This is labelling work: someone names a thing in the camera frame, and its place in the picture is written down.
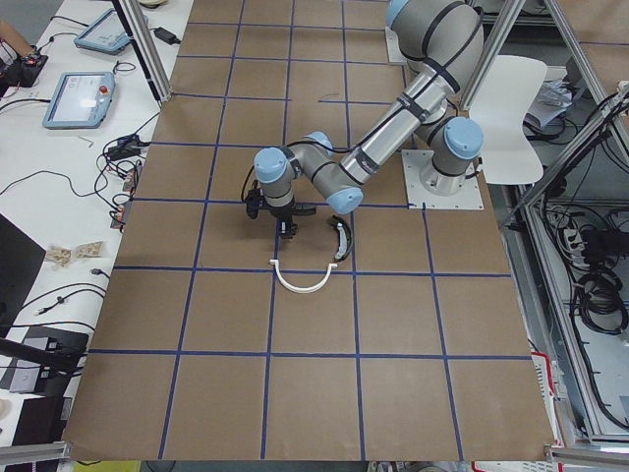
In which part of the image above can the teach pendant tablet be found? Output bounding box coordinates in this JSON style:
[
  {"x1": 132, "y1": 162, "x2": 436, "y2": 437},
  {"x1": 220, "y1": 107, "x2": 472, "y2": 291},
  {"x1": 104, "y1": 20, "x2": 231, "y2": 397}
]
[
  {"x1": 74, "y1": 8, "x2": 130, "y2": 55},
  {"x1": 42, "y1": 72, "x2": 116, "y2": 130}
]

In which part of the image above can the brown grid table mat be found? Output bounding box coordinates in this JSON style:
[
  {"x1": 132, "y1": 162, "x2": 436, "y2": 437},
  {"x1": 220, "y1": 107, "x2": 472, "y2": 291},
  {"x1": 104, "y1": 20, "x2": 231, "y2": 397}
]
[{"x1": 65, "y1": 1, "x2": 553, "y2": 461}]

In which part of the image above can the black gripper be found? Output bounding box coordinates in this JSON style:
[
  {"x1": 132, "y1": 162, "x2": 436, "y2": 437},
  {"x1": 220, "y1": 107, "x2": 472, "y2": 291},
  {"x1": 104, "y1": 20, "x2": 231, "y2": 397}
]
[{"x1": 244, "y1": 189, "x2": 315, "y2": 238}]

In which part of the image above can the white plastic chair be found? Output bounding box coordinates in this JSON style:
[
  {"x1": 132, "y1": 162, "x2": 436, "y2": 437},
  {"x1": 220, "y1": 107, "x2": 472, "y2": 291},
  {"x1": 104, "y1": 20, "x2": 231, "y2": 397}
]
[{"x1": 469, "y1": 55, "x2": 547, "y2": 185}]

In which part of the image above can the olive curved brake shoe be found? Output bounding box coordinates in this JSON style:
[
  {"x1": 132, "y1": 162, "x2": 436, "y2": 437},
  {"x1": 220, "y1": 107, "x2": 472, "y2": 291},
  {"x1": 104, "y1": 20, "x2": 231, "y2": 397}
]
[{"x1": 327, "y1": 215, "x2": 354, "y2": 263}]

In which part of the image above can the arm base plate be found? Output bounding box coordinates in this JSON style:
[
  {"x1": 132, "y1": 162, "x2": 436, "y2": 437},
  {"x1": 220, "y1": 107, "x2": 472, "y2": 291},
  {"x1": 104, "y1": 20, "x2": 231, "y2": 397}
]
[{"x1": 402, "y1": 149, "x2": 484, "y2": 210}]

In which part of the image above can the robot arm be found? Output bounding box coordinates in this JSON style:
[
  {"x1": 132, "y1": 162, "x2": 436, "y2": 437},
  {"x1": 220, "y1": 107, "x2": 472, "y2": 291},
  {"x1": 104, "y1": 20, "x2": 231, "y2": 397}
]
[{"x1": 243, "y1": 1, "x2": 484, "y2": 239}]

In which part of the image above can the black power adapter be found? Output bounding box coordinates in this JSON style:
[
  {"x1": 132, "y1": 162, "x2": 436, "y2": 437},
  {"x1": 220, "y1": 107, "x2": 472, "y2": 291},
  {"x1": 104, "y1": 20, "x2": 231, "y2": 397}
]
[{"x1": 153, "y1": 27, "x2": 181, "y2": 45}]

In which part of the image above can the near teach pendant tablet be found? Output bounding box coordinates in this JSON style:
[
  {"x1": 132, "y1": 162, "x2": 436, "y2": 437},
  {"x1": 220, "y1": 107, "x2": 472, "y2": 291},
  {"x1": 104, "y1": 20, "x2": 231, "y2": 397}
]
[{"x1": 42, "y1": 72, "x2": 116, "y2": 130}]

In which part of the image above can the aluminium frame post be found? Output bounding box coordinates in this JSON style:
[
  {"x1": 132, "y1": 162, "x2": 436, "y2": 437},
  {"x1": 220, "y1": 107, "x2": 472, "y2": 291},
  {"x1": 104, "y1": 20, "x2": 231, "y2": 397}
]
[{"x1": 112, "y1": 0, "x2": 172, "y2": 103}]

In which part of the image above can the white curved plastic piece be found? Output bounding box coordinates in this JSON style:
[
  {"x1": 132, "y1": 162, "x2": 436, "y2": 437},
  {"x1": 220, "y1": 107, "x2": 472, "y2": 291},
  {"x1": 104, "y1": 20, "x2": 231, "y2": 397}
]
[{"x1": 268, "y1": 259, "x2": 338, "y2": 295}]

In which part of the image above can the far teach pendant tablet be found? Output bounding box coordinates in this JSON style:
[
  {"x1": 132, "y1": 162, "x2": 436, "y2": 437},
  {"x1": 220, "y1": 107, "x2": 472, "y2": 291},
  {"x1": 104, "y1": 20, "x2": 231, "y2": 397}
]
[{"x1": 74, "y1": 8, "x2": 130, "y2": 55}]

